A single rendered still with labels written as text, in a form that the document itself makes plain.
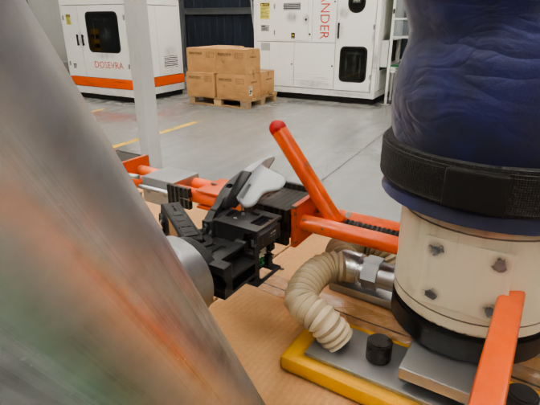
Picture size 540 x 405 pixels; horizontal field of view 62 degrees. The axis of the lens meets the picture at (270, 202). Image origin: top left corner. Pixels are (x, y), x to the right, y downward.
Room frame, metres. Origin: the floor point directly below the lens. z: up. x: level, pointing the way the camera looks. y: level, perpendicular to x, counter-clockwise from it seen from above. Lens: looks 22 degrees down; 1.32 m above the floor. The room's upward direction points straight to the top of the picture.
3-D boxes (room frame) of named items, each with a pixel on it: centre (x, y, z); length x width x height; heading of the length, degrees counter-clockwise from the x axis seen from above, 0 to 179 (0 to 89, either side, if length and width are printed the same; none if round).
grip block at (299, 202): (0.57, -0.02, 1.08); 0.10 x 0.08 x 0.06; 148
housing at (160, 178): (0.69, 0.16, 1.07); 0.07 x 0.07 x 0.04; 58
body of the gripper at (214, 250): (0.45, 0.05, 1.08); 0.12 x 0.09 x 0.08; 148
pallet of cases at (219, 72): (7.89, 0.64, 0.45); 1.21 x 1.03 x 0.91; 61
